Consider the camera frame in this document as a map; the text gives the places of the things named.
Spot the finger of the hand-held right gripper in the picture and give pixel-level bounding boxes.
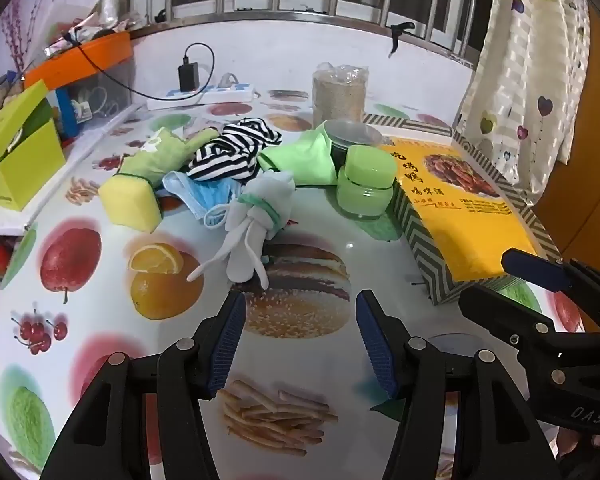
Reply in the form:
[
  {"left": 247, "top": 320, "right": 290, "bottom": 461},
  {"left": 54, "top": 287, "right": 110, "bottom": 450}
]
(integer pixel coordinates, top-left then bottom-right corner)
[
  {"left": 459, "top": 285, "right": 600, "bottom": 386},
  {"left": 500, "top": 248, "right": 600, "bottom": 335}
]

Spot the green rabbit print towel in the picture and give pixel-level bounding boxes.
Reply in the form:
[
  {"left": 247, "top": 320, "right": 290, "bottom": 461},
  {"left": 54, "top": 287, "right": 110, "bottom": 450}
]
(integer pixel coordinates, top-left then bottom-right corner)
[{"left": 117, "top": 127, "right": 221, "bottom": 186}]

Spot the lime green cardboard box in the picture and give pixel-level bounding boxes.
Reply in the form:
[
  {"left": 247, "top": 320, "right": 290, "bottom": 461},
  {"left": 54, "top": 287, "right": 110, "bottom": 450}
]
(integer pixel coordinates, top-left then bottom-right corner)
[{"left": 0, "top": 80, "right": 67, "bottom": 211}]

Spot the light green cloth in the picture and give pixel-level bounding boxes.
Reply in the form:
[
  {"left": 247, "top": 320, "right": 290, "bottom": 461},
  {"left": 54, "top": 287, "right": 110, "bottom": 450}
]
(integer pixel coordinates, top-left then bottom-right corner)
[{"left": 256, "top": 121, "right": 342, "bottom": 187}]

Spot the fruit printed tablecloth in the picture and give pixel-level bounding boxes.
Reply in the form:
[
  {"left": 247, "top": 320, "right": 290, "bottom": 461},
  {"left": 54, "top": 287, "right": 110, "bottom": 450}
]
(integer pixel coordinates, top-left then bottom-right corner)
[{"left": 0, "top": 87, "right": 596, "bottom": 480}]

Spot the dark plastic lidded container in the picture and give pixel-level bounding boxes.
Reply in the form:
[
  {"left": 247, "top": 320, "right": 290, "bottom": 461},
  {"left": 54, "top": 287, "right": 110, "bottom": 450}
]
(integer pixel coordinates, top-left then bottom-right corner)
[{"left": 324, "top": 120, "right": 382, "bottom": 173}]

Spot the green plastic jar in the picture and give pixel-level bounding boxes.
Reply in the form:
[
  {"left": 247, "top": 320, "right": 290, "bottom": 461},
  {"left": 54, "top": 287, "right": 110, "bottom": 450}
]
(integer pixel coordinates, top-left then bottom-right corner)
[{"left": 336, "top": 145, "right": 398, "bottom": 221}]

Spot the blue face mask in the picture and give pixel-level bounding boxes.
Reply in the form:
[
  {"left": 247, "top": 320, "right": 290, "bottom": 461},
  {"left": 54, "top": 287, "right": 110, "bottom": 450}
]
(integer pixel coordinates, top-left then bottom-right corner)
[{"left": 161, "top": 170, "right": 244, "bottom": 231}]

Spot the person's right hand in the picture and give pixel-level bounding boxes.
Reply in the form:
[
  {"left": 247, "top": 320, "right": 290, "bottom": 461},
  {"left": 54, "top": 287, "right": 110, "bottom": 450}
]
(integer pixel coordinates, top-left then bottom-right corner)
[{"left": 555, "top": 430, "right": 600, "bottom": 462}]

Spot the clear jar of grain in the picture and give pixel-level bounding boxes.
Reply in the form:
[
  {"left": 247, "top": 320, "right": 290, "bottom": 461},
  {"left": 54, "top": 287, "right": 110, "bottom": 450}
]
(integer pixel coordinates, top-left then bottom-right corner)
[{"left": 312, "top": 62, "right": 371, "bottom": 127}]

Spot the black strap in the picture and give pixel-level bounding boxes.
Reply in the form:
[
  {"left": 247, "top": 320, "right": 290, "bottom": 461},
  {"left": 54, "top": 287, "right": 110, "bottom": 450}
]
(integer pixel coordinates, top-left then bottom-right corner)
[{"left": 387, "top": 22, "right": 415, "bottom": 58}]

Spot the yellow patterned cardboard box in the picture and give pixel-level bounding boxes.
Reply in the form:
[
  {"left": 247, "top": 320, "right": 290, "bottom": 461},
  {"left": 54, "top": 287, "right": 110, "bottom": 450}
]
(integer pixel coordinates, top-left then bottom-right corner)
[{"left": 362, "top": 112, "right": 563, "bottom": 306}]

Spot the yellow sponge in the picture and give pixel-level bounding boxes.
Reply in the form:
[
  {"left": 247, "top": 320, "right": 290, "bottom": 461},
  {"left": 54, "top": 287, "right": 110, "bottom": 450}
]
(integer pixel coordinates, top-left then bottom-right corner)
[{"left": 98, "top": 172, "right": 163, "bottom": 233}]

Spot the black charger with cable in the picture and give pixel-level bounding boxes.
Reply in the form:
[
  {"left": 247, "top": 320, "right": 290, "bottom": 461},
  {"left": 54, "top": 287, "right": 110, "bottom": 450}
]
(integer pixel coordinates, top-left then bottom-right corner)
[{"left": 75, "top": 42, "right": 216, "bottom": 103}]

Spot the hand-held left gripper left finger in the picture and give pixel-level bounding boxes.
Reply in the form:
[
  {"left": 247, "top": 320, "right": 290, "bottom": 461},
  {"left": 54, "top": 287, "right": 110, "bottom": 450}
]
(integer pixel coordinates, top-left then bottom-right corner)
[{"left": 40, "top": 290, "right": 248, "bottom": 480}]

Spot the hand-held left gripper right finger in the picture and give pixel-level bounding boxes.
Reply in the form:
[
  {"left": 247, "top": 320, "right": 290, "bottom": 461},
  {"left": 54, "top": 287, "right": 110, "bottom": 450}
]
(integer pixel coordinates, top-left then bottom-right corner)
[{"left": 355, "top": 289, "right": 563, "bottom": 480}]

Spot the clear storage box orange lid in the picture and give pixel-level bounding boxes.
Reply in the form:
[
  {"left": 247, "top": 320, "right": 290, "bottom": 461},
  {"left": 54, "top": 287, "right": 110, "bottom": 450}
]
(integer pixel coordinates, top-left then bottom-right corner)
[{"left": 22, "top": 30, "right": 136, "bottom": 136}]

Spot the black white striped sock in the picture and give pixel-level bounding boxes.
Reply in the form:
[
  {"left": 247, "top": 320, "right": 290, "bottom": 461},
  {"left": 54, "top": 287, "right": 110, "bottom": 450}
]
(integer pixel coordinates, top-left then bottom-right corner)
[{"left": 186, "top": 117, "right": 284, "bottom": 183}]

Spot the metal window railing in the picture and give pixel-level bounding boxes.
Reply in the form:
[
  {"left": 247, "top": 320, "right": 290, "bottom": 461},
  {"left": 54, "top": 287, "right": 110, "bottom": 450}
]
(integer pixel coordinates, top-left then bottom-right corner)
[{"left": 115, "top": 0, "right": 481, "bottom": 68}]

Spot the white sock with green band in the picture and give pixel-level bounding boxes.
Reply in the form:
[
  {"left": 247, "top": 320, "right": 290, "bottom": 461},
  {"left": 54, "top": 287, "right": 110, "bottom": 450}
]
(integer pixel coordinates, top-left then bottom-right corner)
[{"left": 186, "top": 170, "right": 297, "bottom": 291}]

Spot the blue carton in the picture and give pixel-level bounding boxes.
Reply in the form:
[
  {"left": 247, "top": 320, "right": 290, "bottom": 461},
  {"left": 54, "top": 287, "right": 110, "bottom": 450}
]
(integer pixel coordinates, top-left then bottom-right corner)
[{"left": 55, "top": 87, "right": 78, "bottom": 138}]

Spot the heart print curtain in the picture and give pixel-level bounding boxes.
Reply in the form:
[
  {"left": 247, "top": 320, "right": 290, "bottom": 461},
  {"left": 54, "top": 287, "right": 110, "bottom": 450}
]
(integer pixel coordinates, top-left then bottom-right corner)
[{"left": 454, "top": 0, "right": 592, "bottom": 206}]

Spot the white power strip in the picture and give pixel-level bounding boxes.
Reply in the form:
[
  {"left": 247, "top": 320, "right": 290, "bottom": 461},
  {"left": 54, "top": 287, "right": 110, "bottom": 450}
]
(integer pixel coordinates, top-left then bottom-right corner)
[{"left": 146, "top": 82, "right": 257, "bottom": 112}]

